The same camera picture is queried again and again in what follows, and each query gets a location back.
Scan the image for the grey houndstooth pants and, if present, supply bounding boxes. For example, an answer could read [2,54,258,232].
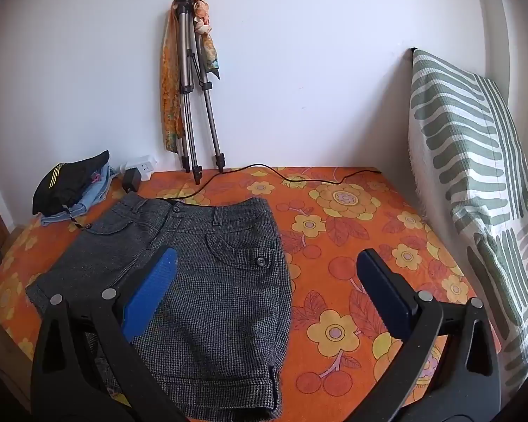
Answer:
[25,196,294,422]

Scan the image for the light blue denim cloth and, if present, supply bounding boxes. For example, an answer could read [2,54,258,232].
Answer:
[41,165,117,228]

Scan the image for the green striped white pillow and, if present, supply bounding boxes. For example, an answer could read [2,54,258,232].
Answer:
[407,47,528,385]

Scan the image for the orange floral blanket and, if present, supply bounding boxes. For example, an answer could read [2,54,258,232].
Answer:
[0,165,507,422]

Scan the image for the black cable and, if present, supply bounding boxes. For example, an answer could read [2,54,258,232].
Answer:
[154,164,382,205]

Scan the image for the white power strip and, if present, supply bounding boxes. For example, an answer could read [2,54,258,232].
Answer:
[120,155,156,182]

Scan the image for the black cap with yellow stripes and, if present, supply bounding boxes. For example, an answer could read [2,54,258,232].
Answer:
[32,150,111,217]

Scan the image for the silver camera tripod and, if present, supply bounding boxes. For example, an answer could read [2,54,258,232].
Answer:
[172,0,226,185]

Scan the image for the black power adapter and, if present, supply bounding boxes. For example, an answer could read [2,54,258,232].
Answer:
[122,169,144,194]

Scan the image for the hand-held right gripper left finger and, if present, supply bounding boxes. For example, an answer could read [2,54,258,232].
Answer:
[30,247,191,422]

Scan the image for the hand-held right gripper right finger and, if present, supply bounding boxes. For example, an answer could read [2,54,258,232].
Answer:
[350,248,503,422]

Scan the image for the orange patterned scarf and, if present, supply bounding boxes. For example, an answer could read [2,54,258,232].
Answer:
[159,0,223,155]

